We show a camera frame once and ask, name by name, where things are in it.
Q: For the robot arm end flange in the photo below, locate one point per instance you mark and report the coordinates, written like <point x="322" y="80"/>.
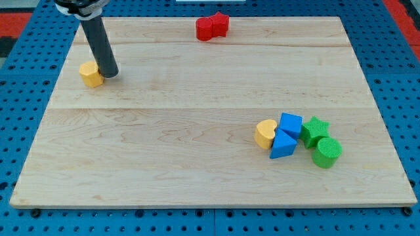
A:
<point x="81" y="9"/>

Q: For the blue triangle block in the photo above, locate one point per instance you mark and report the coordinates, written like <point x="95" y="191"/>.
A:
<point x="283" y="145"/>

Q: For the blue cube block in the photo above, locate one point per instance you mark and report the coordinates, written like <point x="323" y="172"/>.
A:
<point x="291" y="124"/>

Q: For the wooden board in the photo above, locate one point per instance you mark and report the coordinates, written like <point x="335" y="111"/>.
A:
<point x="176" y="128"/>

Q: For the yellow heart block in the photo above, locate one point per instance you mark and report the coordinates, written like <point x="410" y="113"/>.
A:
<point x="265" y="133"/>

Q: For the red cylinder block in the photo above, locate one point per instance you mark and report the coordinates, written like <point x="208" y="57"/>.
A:
<point x="204" y="29"/>

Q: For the red star block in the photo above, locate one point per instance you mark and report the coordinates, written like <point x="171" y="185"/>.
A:
<point x="220" y="24"/>

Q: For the green star block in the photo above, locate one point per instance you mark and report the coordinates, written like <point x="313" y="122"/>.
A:
<point x="313" y="131"/>

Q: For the green cylinder block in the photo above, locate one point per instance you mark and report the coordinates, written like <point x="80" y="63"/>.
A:
<point x="326" y="153"/>

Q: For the yellow hexagon block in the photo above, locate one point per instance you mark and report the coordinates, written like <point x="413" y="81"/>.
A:
<point x="89" y="72"/>

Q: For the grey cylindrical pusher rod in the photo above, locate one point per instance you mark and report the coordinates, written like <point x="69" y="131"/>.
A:
<point x="98" y="41"/>

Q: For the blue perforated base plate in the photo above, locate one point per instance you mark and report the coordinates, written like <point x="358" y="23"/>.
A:
<point x="387" y="59"/>

